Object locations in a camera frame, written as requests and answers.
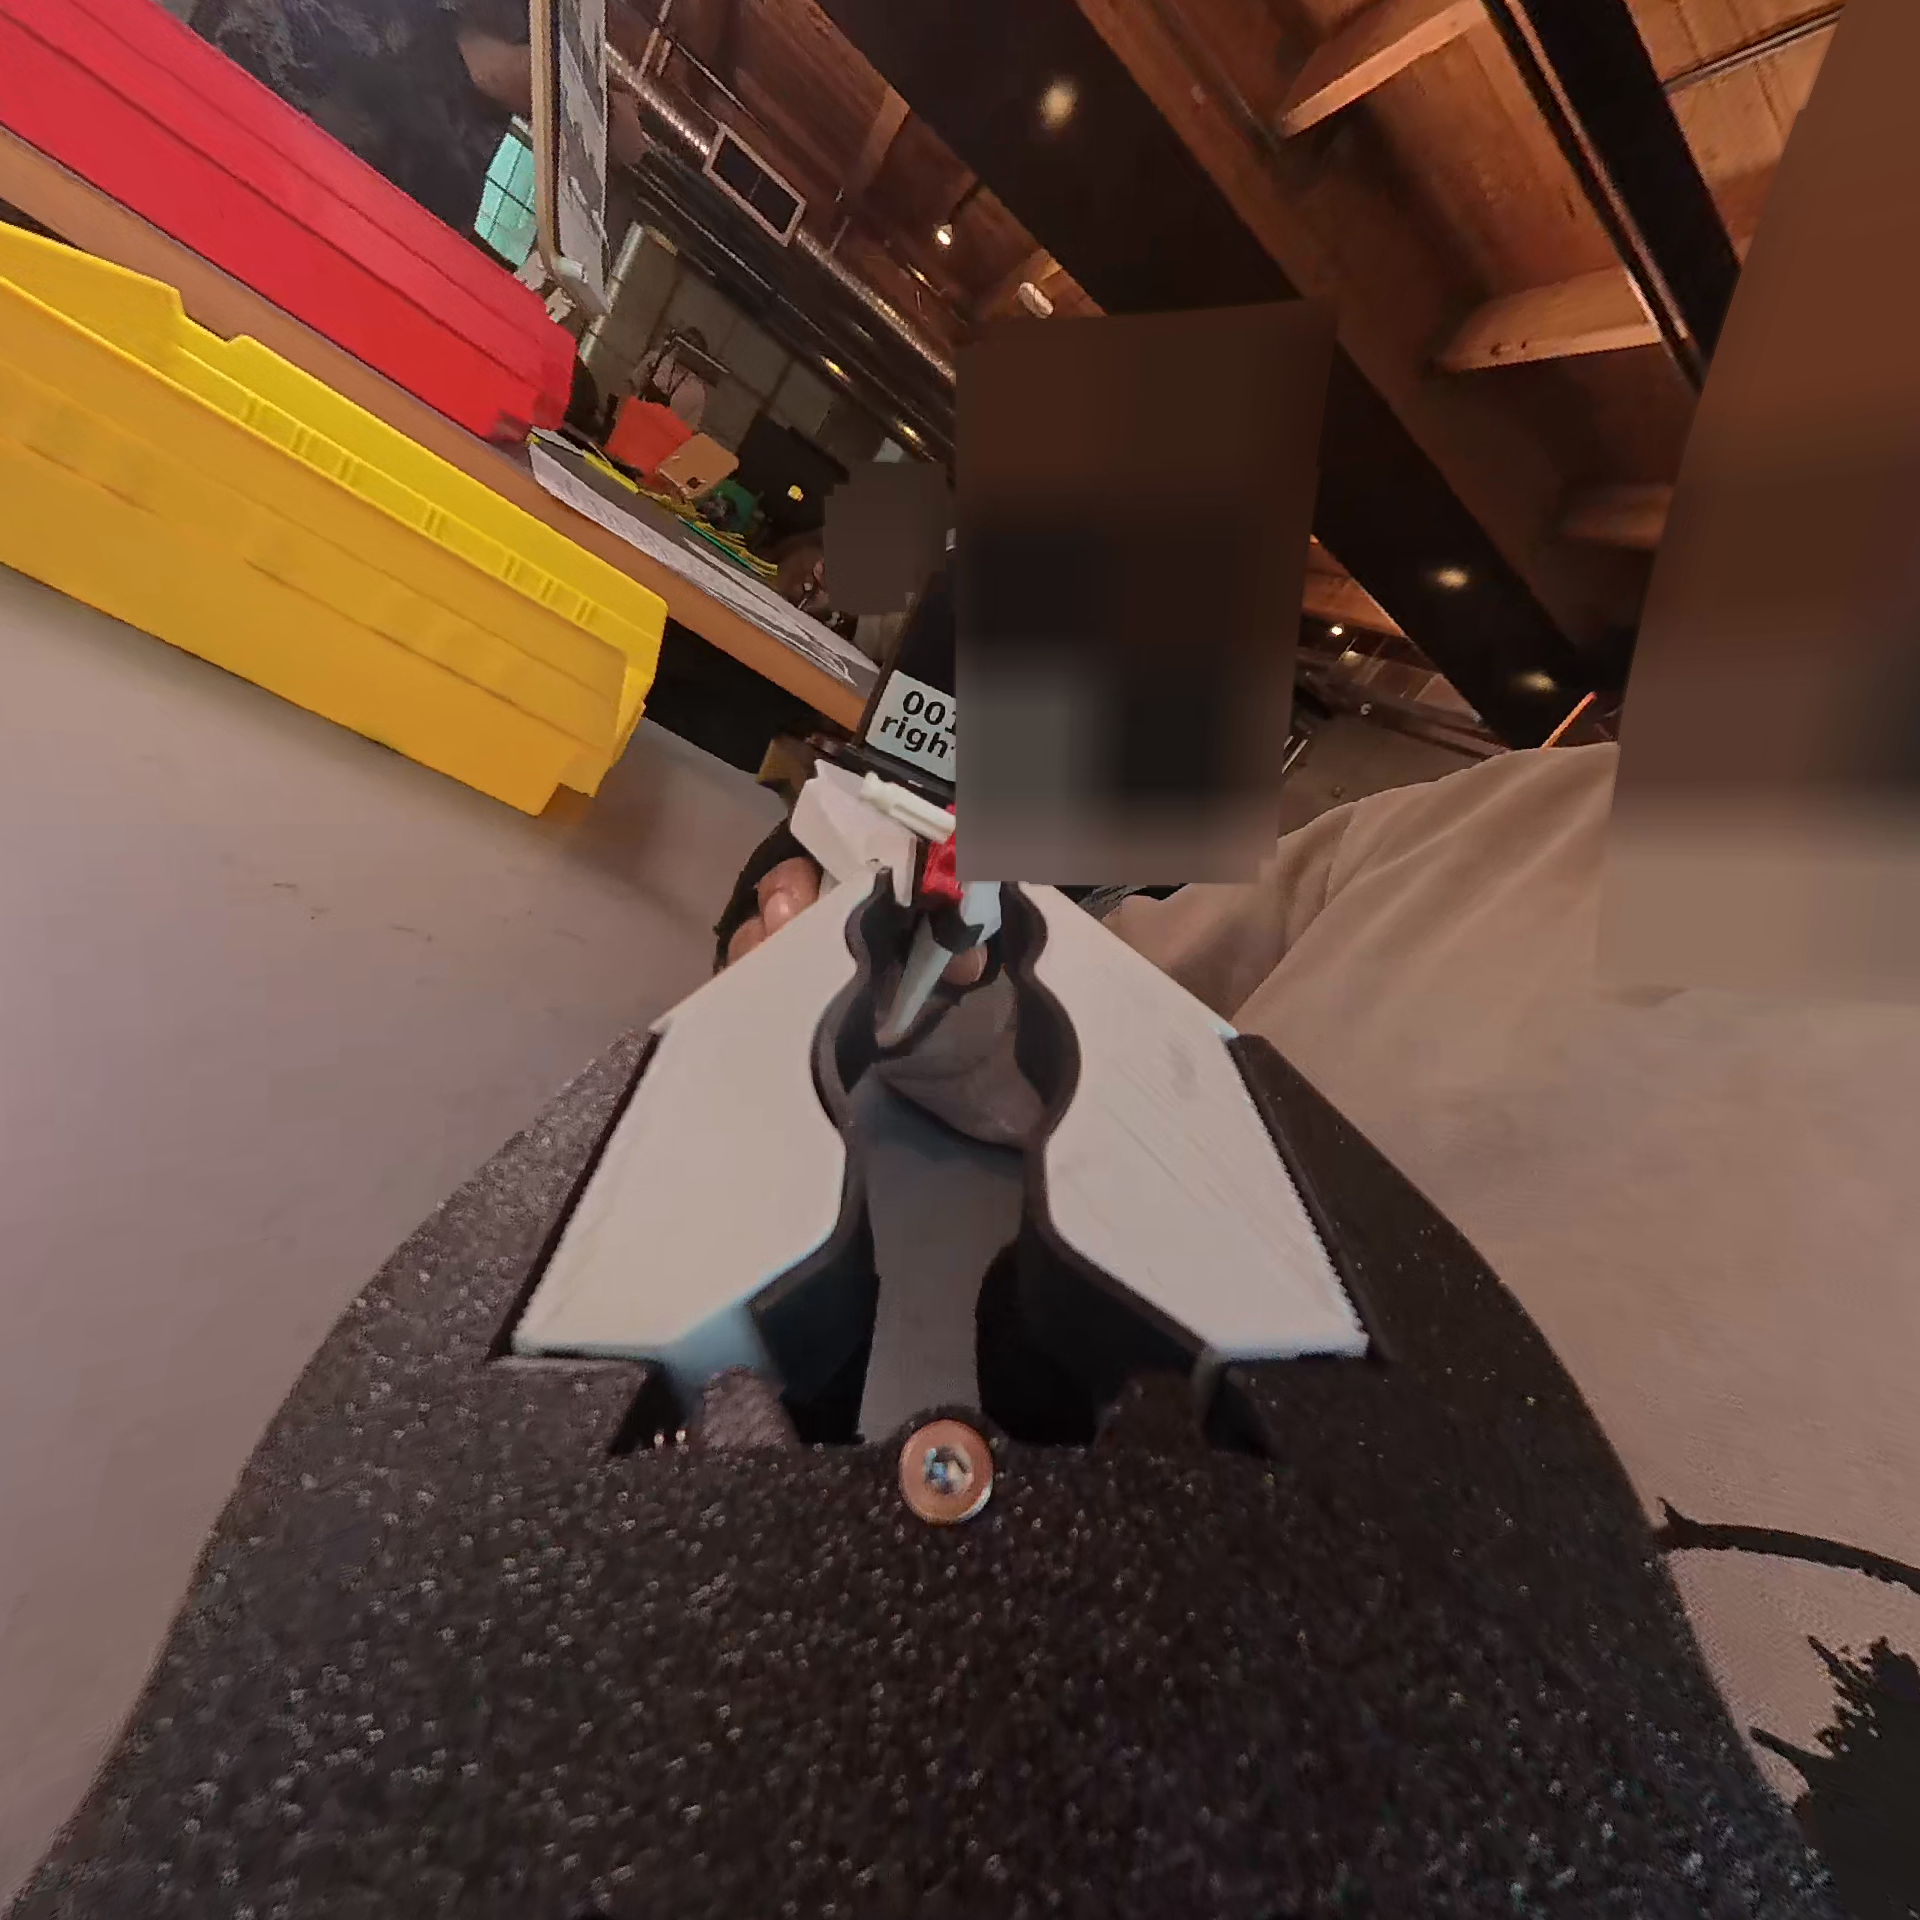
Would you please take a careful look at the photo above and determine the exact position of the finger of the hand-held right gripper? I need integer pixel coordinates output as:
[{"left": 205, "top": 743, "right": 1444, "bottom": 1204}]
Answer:
[
  {"left": 875, "top": 883, "right": 996, "bottom": 1053},
  {"left": 785, "top": 772, "right": 921, "bottom": 878}
]

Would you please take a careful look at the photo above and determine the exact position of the yellow plastic bin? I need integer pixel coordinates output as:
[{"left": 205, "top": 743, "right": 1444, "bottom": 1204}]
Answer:
[{"left": 0, "top": 221, "right": 668, "bottom": 819}]

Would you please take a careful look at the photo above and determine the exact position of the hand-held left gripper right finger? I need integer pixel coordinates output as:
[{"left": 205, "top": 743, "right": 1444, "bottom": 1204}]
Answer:
[{"left": 977, "top": 883, "right": 1372, "bottom": 1448}]

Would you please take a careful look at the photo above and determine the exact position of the grey desk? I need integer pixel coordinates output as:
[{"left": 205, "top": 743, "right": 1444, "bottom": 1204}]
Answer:
[{"left": 0, "top": 569, "right": 900, "bottom": 1877}]

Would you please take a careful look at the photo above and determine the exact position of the white paper sheet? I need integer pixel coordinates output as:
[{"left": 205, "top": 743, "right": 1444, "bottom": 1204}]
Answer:
[{"left": 531, "top": 440, "right": 879, "bottom": 677}]

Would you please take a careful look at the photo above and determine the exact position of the orange box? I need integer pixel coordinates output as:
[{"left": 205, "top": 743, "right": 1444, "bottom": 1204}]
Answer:
[{"left": 604, "top": 394, "right": 696, "bottom": 481}]

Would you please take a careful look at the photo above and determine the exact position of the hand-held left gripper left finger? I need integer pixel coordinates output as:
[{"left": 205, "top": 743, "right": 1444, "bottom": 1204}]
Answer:
[{"left": 511, "top": 878, "right": 900, "bottom": 1444}]

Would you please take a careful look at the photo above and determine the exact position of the person's right forearm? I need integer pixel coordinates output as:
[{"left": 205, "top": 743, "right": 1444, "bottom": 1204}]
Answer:
[{"left": 1099, "top": 742, "right": 1621, "bottom": 1037}]

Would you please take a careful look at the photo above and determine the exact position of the red plastic bin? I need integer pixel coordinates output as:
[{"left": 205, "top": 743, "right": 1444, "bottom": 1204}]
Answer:
[{"left": 0, "top": 0, "right": 576, "bottom": 447}]

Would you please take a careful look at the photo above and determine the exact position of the beige printed sweatshirt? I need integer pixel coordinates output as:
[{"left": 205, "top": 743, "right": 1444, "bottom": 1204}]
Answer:
[{"left": 1231, "top": 976, "right": 1920, "bottom": 1920}]

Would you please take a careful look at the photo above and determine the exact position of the person's right hand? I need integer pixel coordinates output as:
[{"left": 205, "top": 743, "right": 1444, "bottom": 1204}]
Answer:
[{"left": 717, "top": 862, "right": 821, "bottom": 968}]

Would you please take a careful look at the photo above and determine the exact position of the white toy rod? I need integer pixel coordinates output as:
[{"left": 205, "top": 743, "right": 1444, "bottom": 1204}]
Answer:
[{"left": 858, "top": 772, "right": 960, "bottom": 845}]

